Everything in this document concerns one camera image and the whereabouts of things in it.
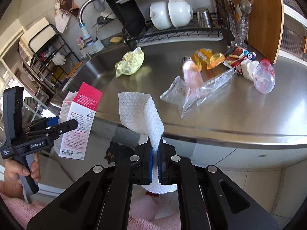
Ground white tissue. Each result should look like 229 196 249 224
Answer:
241 59 259 81

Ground steel ladle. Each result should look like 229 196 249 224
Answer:
239 0 252 17

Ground yellow paper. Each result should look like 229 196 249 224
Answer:
115 47 145 78

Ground white bowl left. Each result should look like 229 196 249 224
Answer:
149 1 173 30

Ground steel cup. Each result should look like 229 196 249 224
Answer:
196 7 213 29

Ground stainless steel sink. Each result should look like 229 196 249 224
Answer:
50 50 124 108

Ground white bowl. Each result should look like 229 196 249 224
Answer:
149 1 173 30
168 0 193 28

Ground black metal shelf cart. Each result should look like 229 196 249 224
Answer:
19 18 80 95

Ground yellow soap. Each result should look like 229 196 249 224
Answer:
110 36 123 44

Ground person's left hand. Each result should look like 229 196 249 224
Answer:
3 153 41 198

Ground hanging brown white cloth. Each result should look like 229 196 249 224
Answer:
54 0 80 33

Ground red brown snack bag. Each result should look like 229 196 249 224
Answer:
223 46 257 75

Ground small clear white wrapper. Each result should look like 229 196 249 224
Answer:
160 75 191 106

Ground black dish rack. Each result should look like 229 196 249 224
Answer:
106 0 231 49

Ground white bowl right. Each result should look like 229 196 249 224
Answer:
168 0 193 28

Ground bamboo cutting board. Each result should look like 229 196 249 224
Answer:
233 0 284 64

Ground black cat floor mat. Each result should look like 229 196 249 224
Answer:
105 141 134 165

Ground white toothbrush cup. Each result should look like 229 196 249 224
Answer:
80 40 104 57

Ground clear bottle red cap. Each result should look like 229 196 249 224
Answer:
253 59 275 94

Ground white paper towel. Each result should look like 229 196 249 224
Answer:
118 92 177 194

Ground steel faucet with hose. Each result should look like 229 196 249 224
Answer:
78 0 105 47

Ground white pink carton box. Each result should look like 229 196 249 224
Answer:
54 83 103 160

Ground glass utensil holder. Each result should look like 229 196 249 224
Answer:
229 14 249 48

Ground white cabinet with ribbed doors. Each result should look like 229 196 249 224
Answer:
281 0 306 62

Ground wire sponge basket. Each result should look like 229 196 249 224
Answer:
93 12 116 30

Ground pink fleece legs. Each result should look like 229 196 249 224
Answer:
0 180 183 230

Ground orange snack bag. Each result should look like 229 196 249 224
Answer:
191 48 226 72

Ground long clear plastic wrapper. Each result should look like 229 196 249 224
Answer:
181 67 237 118

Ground pink clear bottle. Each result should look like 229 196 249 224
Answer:
182 56 203 88

